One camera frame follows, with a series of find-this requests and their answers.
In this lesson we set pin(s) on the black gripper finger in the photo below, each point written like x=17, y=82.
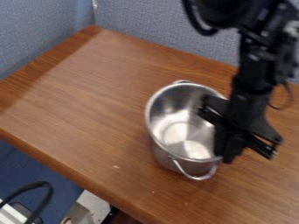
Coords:
x=235, y=144
x=222, y=138

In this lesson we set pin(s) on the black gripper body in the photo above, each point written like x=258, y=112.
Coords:
x=240, y=115

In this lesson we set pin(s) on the metal pot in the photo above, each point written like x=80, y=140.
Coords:
x=182, y=137

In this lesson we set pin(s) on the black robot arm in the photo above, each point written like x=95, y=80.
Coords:
x=267, y=24

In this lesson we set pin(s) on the white object under table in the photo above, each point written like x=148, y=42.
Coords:
x=90, y=210

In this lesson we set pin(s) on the black and white equipment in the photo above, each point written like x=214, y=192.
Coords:
x=15, y=212

